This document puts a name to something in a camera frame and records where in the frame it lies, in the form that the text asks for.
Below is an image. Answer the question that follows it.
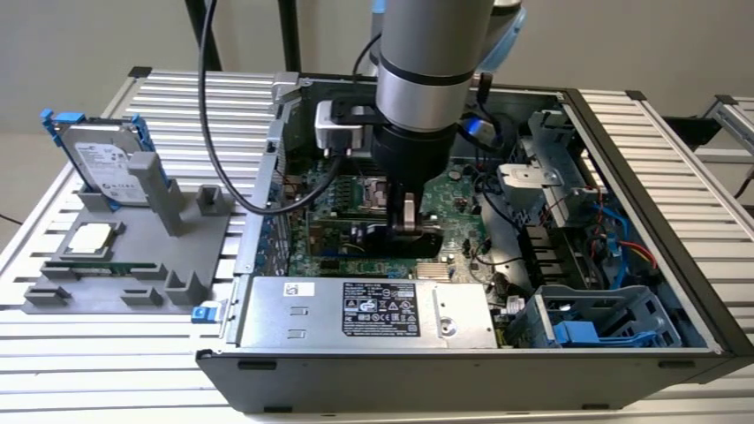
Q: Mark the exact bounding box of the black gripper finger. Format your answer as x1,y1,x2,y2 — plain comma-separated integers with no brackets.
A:
387,193,441,236

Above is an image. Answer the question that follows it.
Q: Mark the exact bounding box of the green graphics card black cooler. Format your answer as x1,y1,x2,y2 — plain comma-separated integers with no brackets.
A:
305,218,444,260

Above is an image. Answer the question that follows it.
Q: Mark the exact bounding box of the green motherboard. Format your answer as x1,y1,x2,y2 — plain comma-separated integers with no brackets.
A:
285,156,490,279

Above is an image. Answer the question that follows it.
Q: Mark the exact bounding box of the small silver chipset heatsink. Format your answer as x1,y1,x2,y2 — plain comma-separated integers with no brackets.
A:
415,263,453,282

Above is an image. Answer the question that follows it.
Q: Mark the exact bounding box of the silver metal drive cage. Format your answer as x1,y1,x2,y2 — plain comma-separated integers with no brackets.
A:
498,110,608,226

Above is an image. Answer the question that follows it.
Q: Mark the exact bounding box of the silver power supply unit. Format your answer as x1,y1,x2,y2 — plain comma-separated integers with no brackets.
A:
235,276,499,350

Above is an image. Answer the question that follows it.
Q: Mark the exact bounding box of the black stand pole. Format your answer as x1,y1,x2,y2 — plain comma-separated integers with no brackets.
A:
276,0,303,74
185,0,224,72

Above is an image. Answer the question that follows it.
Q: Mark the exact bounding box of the grey disk bay cage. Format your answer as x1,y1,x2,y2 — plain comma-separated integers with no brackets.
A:
506,284,688,350

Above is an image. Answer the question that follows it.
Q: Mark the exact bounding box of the grey open PC case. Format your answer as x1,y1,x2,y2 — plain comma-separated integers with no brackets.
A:
193,72,754,416

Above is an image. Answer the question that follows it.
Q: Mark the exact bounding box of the grey parts rack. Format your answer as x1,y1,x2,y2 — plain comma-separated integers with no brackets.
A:
21,152,236,315

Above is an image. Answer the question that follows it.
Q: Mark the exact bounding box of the green RAM stick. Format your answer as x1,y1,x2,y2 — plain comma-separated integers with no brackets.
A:
45,261,159,277

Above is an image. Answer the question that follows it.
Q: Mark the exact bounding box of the hard disk blue carrier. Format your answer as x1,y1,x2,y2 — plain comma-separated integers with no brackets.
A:
38,108,156,213

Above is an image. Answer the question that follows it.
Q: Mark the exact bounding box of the silver CPU chip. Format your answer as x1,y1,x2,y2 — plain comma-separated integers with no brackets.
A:
62,223,116,256

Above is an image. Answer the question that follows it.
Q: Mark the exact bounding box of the CPU socket metal frame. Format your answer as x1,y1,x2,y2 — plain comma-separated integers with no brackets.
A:
351,176,393,212

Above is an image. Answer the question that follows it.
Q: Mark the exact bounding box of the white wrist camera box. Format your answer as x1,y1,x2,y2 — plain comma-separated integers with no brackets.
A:
460,112,503,148
313,100,365,150

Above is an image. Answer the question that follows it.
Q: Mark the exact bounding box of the blue data wire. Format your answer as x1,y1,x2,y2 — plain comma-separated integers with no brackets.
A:
588,201,635,292

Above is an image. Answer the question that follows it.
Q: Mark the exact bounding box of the blue bay handle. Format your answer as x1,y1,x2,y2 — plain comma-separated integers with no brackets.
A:
552,320,664,350

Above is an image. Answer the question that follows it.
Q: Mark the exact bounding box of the red data wire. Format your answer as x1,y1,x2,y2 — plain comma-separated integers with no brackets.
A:
623,240,658,269

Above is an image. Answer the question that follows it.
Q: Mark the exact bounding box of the black camera cable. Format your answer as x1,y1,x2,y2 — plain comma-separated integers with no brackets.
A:
196,0,347,216

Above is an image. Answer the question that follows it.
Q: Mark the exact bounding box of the aluminium side frame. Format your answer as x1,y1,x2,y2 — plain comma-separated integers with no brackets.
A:
694,95,754,200

